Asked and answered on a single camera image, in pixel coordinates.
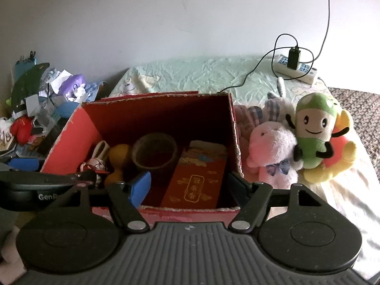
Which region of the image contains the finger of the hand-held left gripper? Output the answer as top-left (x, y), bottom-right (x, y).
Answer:
top-left (56, 168), bottom-right (110, 186)
top-left (0, 156), bottom-right (41, 173)

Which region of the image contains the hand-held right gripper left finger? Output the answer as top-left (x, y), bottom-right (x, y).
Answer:
top-left (55, 171), bottom-right (152, 234)

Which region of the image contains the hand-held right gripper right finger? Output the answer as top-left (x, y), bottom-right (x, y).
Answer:
top-left (227, 171), bottom-right (328, 233)

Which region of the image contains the packing tape roll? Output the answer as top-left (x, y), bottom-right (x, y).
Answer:
top-left (131, 133), bottom-right (179, 173)

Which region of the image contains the beige shoe ornament red ribbon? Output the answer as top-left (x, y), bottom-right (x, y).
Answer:
top-left (79, 140), bottom-right (113, 174)

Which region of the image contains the brown wooden gourd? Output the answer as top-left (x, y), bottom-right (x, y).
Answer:
top-left (106, 143), bottom-right (132, 186)

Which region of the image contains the small red printed box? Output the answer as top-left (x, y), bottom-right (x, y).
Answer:
top-left (160, 140), bottom-right (228, 211)

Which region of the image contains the red cardboard box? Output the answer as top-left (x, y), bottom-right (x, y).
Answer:
top-left (40, 90), bottom-right (245, 224)

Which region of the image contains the red plush toy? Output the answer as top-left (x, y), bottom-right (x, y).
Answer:
top-left (10, 116), bottom-right (34, 144)

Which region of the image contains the pink bunny plush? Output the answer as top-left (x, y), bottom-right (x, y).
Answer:
top-left (246, 121), bottom-right (299, 190)

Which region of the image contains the white card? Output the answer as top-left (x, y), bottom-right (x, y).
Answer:
top-left (26, 94), bottom-right (40, 115)

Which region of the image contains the blue plastic object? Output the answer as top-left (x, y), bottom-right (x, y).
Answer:
top-left (56, 101), bottom-right (81, 117)

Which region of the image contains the dark green plastic leaf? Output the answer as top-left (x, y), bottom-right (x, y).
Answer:
top-left (13, 62), bottom-right (51, 113)

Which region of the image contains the green plush doll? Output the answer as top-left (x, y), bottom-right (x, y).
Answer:
top-left (285, 93), bottom-right (351, 170)

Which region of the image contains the plaid bunny plush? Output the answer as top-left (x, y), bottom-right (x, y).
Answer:
top-left (249, 76), bottom-right (297, 131)

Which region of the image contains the crumpled white paper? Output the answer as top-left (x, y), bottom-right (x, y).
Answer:
top-left (44, 68), bottom-right (70, 95)

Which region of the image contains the blue pen holder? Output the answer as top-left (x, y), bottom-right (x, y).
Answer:
top-left (15, 52), bottom-right (38, 75)

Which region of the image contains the yellow plush toy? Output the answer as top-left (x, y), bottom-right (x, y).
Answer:
top-left (303, 108), bottom-right (358, 183)

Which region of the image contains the pale green bed sheet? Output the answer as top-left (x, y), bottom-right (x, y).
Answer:
top-left (108, 55), bottom-right (380, 262)

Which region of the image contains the black charger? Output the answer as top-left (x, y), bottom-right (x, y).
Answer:
top-left (286, 46), bottom-right (301, 70)

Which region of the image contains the grey hanging cable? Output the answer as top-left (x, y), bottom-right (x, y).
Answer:
top-left (306, 0), bottom-right (331, 72)

